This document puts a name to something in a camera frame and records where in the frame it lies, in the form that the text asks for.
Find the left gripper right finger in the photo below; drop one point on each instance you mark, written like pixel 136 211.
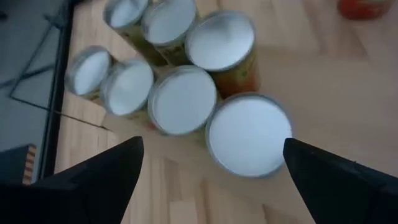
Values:
pixel 348 199

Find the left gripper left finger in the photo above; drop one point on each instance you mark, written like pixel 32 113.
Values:
pixel 71 199

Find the blue cherries tin can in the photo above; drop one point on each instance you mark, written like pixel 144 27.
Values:
pixel 248 135

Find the tomatoes tin can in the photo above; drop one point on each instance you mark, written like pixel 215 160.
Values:
pixel 126 88

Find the pineapple tin can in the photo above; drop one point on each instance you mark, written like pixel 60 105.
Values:
pixel 88 71

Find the green oranges tin can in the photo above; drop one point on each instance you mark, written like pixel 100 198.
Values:
pixel 182 99

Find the red labelled tin can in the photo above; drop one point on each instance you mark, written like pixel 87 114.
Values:
pixel 363 9

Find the silver lidded tin can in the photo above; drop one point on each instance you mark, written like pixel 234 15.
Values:
pixel 126 12
pixel 169 20

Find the yellow orange labelled tin can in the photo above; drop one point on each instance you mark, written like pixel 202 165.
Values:
pixel 220 40

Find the black mat with hazard stripes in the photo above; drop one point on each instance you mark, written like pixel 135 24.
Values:
pixel 12 165

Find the black aluminium table frame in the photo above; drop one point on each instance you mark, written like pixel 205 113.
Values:
pixel 57 93

